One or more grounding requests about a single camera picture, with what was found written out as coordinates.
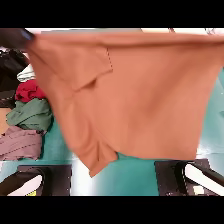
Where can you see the green garment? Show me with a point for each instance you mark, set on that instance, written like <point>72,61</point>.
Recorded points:
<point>31,115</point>

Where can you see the mauve garment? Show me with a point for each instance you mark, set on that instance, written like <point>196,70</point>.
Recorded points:
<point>20,143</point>

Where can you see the orange T-shirt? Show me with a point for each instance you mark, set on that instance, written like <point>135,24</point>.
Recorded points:
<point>143,100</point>

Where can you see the red garment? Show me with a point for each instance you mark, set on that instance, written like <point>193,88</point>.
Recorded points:
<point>28,91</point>

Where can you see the white garment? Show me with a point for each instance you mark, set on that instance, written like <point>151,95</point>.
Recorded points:
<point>26,74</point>

